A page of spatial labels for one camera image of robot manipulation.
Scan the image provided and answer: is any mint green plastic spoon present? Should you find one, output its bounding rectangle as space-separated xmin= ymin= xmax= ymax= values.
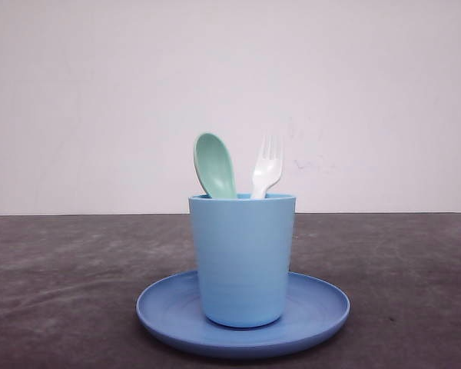
xmin=193 ymin=133 xmax=237 ymax=199

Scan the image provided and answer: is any white plastic fork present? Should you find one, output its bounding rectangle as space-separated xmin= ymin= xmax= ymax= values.
xmin=250 ymin=135 xmax=284 ymax=199

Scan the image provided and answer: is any light blue plastic cup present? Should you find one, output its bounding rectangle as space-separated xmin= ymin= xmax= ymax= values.
xmin=188 ymin=194 xmax=296 ymax=327

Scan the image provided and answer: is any blue plastic plate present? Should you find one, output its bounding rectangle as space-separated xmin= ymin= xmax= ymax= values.
xmin=136 ymin=271 xmax=350 ymax=360

